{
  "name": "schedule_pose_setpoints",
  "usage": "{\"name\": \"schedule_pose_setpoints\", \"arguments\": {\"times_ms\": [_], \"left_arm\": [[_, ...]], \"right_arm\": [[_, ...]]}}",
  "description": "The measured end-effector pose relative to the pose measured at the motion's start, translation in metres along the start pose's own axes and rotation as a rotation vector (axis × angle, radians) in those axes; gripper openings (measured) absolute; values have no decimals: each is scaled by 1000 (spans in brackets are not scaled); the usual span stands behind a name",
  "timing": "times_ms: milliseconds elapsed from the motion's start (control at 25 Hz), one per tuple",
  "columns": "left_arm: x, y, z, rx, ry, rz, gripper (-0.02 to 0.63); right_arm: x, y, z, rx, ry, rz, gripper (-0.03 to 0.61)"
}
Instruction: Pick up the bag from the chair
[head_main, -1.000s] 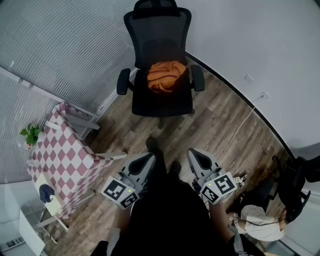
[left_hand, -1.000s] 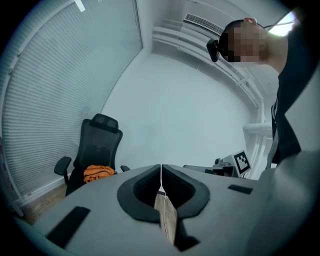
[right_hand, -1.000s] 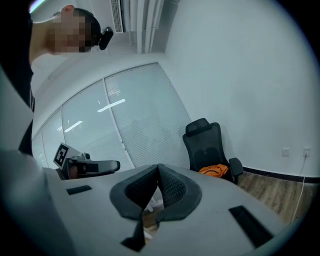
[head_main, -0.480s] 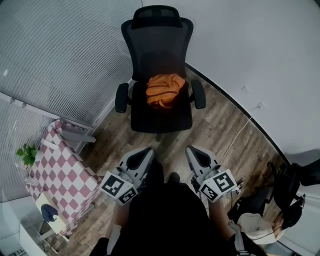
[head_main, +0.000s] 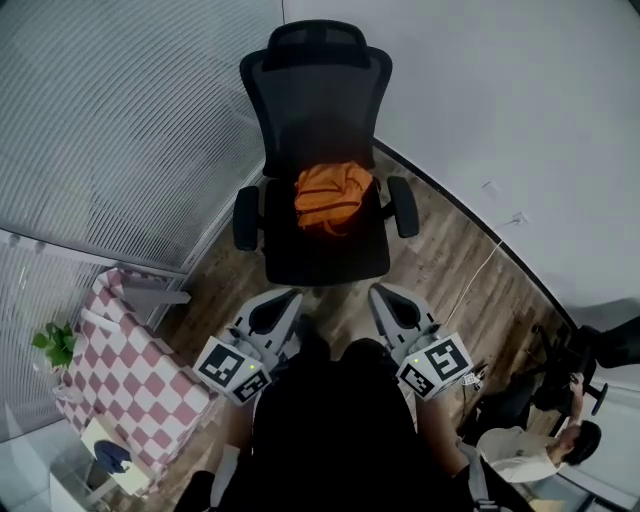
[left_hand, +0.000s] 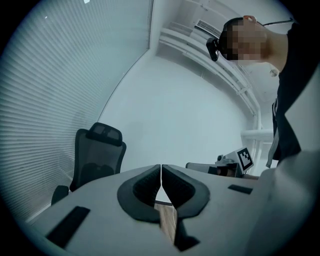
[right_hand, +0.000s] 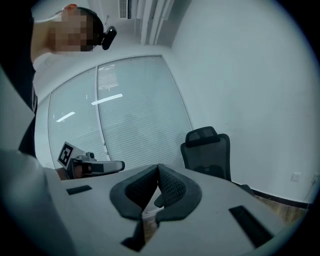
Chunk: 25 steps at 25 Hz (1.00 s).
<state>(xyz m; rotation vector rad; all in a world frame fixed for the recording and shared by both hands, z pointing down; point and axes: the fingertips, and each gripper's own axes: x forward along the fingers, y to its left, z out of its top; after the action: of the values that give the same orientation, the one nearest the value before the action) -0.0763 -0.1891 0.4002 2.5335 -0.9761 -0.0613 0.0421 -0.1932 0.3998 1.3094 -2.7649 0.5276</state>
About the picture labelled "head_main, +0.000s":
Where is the person's black shoe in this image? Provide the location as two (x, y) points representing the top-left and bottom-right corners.
(295, 313), (331, 354)

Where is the black mesh office chair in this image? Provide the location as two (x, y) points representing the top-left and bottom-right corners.
(232, 19), (420, 289)

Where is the pink white checkered table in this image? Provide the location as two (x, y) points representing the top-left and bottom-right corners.
(53, 267), (222, 496)

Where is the clear drinking glass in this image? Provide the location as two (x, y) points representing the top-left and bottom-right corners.
(54, 384), (84, 407)

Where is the white power cable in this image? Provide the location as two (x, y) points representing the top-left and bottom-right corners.
(443, 238), (504, 327)

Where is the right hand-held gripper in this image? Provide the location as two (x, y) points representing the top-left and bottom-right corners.
(368, 282), (474, 401)

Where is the grey window blind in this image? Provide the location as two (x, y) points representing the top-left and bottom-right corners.
(0, 0), (284, 274)
(0, 234), (109, 441)

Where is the cream flat board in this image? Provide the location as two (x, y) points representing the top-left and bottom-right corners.
(79, 417), (152, 497)

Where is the person's right forearm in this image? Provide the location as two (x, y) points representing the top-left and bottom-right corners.
(414, 394), (472, 477)

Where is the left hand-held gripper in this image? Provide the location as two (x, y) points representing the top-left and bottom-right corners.
(192, 288), (304, 406)

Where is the person's black clothing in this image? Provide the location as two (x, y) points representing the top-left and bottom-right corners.
(189, 314), (531, 512)

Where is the green potted plant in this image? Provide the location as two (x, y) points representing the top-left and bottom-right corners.
(32, 322), (79, 371)

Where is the orange backpack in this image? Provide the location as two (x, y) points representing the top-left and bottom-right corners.
(293, 160), (376, 238)

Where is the person's left forearm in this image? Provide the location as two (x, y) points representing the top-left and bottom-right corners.
(219, 398), (262, 454)

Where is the grey shoulder strap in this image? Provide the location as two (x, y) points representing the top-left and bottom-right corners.
(209, 443), (242, 507)
(465, 448), (502, 512)

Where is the dark blue cloth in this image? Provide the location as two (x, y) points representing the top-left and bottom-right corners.
(93, 439), (133, 474)

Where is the white cabinet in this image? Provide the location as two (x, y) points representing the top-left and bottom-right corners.
(0, 399), (101, 512)

